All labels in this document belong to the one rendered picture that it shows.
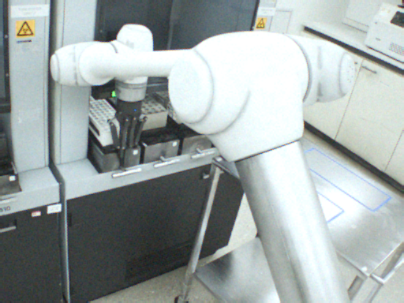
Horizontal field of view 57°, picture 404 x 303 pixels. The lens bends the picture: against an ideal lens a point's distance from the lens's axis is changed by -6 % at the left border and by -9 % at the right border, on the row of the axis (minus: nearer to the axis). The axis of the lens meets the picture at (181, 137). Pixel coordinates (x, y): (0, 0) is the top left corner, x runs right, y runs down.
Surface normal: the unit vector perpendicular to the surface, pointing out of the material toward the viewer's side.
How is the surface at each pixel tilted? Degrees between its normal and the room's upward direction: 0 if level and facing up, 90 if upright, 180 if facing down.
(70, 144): 90
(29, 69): 90
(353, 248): 0
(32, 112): 90
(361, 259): 0
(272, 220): 76
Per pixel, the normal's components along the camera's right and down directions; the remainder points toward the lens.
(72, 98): 0.55, 0.48
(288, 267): -0.59, 0.11
